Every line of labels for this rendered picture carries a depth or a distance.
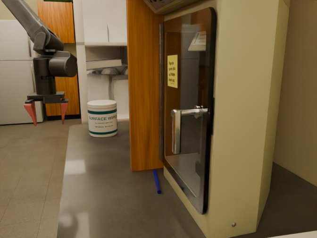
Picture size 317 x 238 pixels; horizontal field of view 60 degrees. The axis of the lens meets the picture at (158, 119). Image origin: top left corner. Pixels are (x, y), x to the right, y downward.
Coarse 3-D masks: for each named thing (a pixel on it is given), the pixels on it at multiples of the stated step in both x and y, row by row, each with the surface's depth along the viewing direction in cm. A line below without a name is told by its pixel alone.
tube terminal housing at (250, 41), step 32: (224, 0) 45; (256, 0) 46; (288, 0) 60; (224, 32) 46; (256, 32) 48; (224, 64) 47; (256, 64) 49; (224, 96) 49; (256, 96) 51; (224, 128) 50; (256, 128) 52; (224, 160) 52; (256, 160) 54; (224, 192) 54; (256, 192) 56; (224, 224) 56; (256, 224) 58
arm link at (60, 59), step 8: (40, 32) 80; (40, 40) 79; (40, 48) 79; (56, 56) 79; (64, 56) 78; (72, 56) 79; (56, 64) 77; (64, 64) 76; (72, 64) 79; (56, 72) 78; (64, 72) 77; (72, 72) 80
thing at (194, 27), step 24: (168, 24) 68; (192, 24) 53; (168, 48) 69; (192, 48) 54; (192, 72) 55; (168, 96) 72; (192, 96) 56; (168, 120) 73; (192, 120) 57; (168, 144) 74; (192, 144) 57; (168, 168) 76; (192, 168) 58; (192, 192) 59
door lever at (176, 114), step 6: (198, 108) 53; (174, 114) 52; (180, 114) 52; (186, 114) 53; (192, 114) 53; (198, 114) 53; (174, 120) 52; (180, 120) 53; (174, 126) 53; (180, 126) 53; (174, 132) 53; (180, 132) 53; (174, 138) 53; (180, 138) 54; (174, 144) 54; (180, 144) 54; (174, 150) 54; (180, 150) 54
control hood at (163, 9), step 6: (144, 0) 71; (180, 0) 55; (186, 0) 53; (192, 0) 53; (150, 6) 71; (168, 6) 62; (174, 6) 60; (180, 6) 60; (156, 12) 72; (162, 12) 70; (168, 12) 70
